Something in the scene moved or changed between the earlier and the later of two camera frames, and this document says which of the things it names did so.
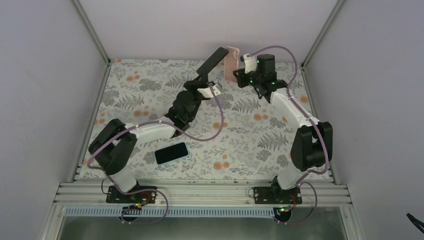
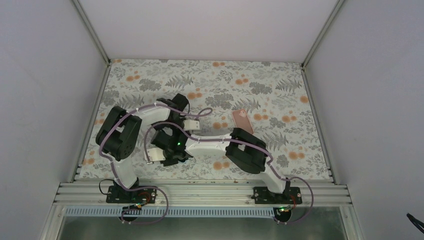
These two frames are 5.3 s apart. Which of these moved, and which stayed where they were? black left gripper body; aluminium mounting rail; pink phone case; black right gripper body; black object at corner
Moved: black left gripper body; pink phone case; black right gripper body
Stayed: black object at corner; aluminium mounting rail
